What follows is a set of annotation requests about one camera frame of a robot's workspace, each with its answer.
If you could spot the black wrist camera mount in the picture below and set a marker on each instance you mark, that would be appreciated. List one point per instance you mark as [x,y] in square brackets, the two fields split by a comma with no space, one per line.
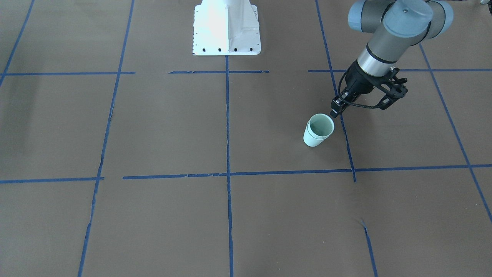
[393,87]

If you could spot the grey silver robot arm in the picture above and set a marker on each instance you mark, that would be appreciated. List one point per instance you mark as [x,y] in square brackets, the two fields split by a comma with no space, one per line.
[395,25]

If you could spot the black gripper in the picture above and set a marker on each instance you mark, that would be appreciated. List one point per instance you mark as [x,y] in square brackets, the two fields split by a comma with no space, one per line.
[356,83]

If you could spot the light green cup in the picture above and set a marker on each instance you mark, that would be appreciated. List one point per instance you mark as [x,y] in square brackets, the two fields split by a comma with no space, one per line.
[309,140]
[320,126]

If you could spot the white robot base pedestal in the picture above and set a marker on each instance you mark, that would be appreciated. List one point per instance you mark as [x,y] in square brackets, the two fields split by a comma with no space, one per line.
[226,27]

